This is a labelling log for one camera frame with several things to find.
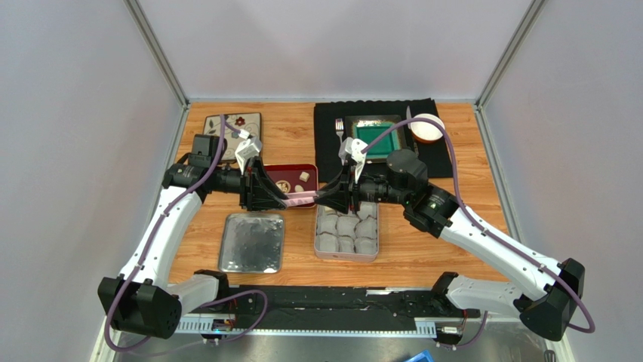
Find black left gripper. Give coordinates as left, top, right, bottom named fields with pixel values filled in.
left=211, top=155, right=287, bottom=213

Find white rectangular chocolate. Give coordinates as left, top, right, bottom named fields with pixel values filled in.
left=299, top=171, right=310, bottom=183

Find pink handled metal tongs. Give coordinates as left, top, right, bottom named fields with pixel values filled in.
left=283, top=191, right=317, bottom=207

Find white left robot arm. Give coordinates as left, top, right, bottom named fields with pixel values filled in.
left=97, top=135, right=287, bottom=339

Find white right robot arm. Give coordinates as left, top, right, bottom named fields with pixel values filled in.
left=315, top=149, right=586, bottom=342

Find white heart chocolate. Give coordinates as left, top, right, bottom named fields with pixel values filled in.
left=275, top=180, right=291, bottom=194

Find red lacquer tray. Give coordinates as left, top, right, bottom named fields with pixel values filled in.
left=265, top=164, right=318, bottom=194

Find pink metal tin box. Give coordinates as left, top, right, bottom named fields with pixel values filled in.
left=314, top=202, right=380, bottom=262

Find floral square plate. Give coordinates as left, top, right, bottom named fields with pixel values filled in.
left=202, top=112, right=263, bottom=162

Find silver tin lid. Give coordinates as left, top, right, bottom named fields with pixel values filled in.
left=218, top=213, right=285, bottom=274

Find green square plate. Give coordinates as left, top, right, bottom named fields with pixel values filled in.
left=344, top=114, right=415, bottom=164

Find silver fork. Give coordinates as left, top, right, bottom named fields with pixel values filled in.
left=334, top=118, right=345, bottom=145

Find black cloth placemat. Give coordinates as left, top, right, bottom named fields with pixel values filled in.
left=314, top=98, right=453, bottom=183

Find white orange bowl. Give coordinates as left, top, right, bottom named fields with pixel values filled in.
left=408, top=113, right=445, bottom=144

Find silver knife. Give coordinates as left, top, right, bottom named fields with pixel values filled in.
left=405, top=106, right=419, bottom=155

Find blue plastic object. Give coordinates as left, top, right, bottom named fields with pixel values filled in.
left=403, top=350, right=434, bottom=362

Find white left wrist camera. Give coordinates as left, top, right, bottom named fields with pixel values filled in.
left=235, top=130, right=263, bottom=175

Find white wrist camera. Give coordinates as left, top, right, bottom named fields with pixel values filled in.
left=235, top=130, right=263, bottom=175
left=338, top=137, right=368, bottom=184

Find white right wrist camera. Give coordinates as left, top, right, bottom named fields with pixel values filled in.
left=338, top=137, right=368, bottom=184

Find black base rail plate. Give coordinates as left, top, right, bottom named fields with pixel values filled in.
left=196, top=285, right=481, bottom=333

